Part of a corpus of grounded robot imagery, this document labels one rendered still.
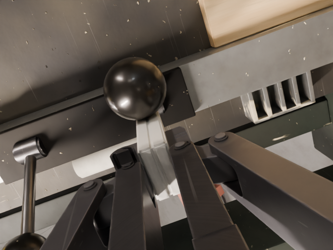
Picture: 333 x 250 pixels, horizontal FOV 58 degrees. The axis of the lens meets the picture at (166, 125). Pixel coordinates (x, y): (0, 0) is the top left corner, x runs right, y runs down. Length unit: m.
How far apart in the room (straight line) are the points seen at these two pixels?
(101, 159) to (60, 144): 0.05
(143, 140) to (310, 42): 0.23
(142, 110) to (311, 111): 0.33
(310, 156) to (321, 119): 1.67
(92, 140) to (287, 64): 0.21
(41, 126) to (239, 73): 0.20
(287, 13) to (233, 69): 0.08
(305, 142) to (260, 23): 1.80
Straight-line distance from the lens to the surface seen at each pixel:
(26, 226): 0.27
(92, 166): 0.33
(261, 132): 0.44
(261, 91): 0.34
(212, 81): 0.30
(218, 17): 0.32
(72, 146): 0.30
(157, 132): 0.16
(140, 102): 0.17
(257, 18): 0.33
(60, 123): 0.30
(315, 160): 2.15
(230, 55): 0.30
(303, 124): 0.46
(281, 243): 0.41
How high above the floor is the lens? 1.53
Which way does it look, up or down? 29 degrees down
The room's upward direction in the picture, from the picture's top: 122 degrees counter-clockwise
